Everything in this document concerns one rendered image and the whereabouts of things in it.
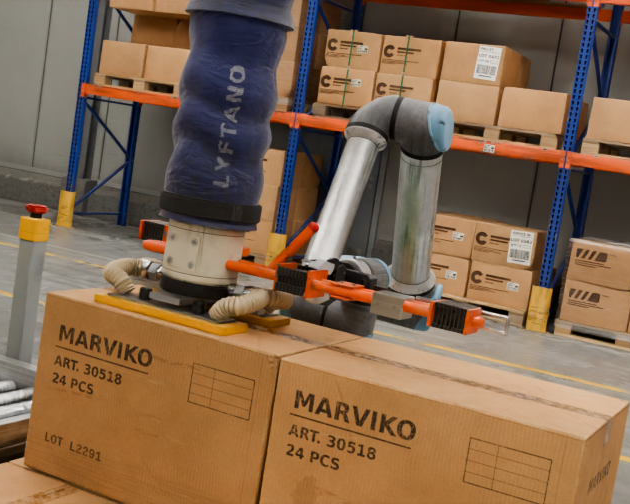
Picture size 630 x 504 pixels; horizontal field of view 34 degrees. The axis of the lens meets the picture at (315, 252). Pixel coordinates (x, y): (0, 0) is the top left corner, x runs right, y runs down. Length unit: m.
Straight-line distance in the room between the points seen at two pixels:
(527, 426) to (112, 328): 0.91
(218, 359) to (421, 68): 7.94
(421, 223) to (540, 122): 6.68
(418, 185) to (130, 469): 1.07
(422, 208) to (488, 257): 6.79
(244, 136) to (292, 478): 0.71
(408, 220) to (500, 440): 1.08
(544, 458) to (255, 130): 0.91
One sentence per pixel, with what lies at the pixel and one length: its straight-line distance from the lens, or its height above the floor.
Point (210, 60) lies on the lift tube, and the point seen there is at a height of 1.50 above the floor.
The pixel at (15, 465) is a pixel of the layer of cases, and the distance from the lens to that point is 2.48.
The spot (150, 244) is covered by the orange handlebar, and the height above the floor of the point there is 1.08.
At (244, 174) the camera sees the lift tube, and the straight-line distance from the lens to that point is 2.21.
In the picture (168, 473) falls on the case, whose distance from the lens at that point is 2.21.
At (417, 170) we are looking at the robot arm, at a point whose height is 1.33.
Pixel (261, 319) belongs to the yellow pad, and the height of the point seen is 0.96.
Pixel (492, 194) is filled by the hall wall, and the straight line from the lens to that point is 10.90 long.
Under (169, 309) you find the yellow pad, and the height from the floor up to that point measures 0.97.
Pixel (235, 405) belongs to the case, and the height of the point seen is 0.82.
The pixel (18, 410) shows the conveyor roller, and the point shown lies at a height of 0.54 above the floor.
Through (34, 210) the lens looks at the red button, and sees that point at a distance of 3.30.
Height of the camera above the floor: 1.37
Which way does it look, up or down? 6 degrees down
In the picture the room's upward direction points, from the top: 9 degrees clockwise
